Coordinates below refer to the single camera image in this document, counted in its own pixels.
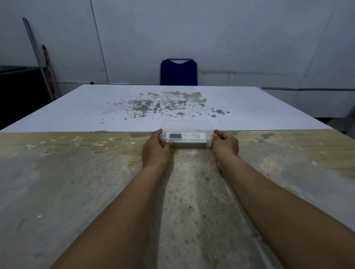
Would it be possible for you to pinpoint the person's right forearm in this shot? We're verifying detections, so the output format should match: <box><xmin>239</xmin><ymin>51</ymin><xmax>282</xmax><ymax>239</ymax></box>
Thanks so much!
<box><xmin>217</xmin><ymin>155</ymin><xmax>355</xmax><ymax>269</ymax></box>

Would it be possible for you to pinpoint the white remote control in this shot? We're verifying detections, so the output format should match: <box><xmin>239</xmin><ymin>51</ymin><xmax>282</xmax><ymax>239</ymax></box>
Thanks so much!
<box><xmin>166</xmin><ymin>132</ymin><xmax>207</xmax><ymax>140</ymax></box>

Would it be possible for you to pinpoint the metal pole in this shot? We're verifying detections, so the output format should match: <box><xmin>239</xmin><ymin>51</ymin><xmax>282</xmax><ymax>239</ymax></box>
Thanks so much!
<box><xmin>23</xmin><ymin>18</ymin><xmax>56</xmax><ymax>101</ymax></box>

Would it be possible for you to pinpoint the person's left forearm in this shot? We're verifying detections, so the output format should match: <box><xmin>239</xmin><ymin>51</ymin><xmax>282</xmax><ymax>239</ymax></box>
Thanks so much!
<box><xmin>50</xmin><ymin>163</ymin><xmax>170</xmax><ymax>269</ymax></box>

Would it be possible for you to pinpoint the orange-handled stick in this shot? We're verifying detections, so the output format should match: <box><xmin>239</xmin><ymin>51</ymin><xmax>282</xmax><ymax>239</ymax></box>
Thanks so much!
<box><xmin>42</xmin><ymin>45</ymin><xmax>62</xmax><ymax>99</ymax></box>

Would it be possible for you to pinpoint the person's right hand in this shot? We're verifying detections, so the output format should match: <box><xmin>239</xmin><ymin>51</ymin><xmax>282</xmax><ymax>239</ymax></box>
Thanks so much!
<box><xmin>211</xmin><ymin>129</ymin><xmax>239</xmax><ymax>164</ymax></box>

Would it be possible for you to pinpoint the clear plastic container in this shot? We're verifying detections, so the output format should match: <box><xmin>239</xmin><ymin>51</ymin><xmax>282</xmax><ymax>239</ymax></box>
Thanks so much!
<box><xmin>160</xmin><ymin>120</ymin><xmax>214</xmax><ymax>148</ymax></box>

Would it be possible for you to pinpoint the blue chair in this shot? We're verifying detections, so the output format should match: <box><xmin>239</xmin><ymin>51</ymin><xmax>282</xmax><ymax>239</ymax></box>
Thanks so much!
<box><xmin>159</xmin><ymin>58</ymin><xmax>198</xmax><ymax>86</ymax></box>

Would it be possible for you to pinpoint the person's left hand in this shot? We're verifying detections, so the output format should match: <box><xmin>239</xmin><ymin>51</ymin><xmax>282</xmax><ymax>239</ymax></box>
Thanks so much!
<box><xmin>142</xmin><ymin>129</ymin><xmax>174</xmax><ymax>170</ymax></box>

